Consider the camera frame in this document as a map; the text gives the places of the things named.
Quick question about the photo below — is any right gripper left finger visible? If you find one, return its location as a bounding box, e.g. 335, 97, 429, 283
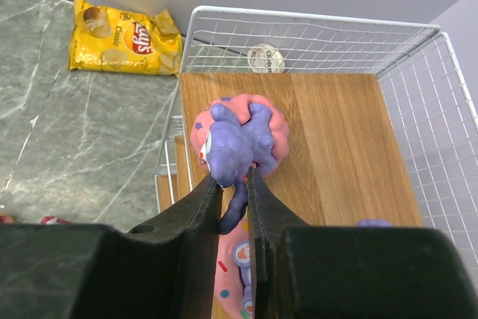
1, 177, 223, 318

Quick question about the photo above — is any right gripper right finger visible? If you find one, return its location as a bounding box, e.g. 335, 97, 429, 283
247, 169, 477, 318

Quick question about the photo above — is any purple bunny with cupcake toy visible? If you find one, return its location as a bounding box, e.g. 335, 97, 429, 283
356, 219, 393, 228

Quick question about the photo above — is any Chobani yogurt cup behind shelf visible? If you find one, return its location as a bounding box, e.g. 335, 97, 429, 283
246, 43, 285, 73

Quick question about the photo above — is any pink bear strawberry donut toy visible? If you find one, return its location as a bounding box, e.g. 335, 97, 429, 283
0, 214, 16, 224

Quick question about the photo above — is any yellow Lays chips bag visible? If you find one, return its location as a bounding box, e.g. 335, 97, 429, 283
68, 0, 183, 75

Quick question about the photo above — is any white wire wooden shelf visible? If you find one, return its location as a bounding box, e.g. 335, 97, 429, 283
158, 6, 477, 293

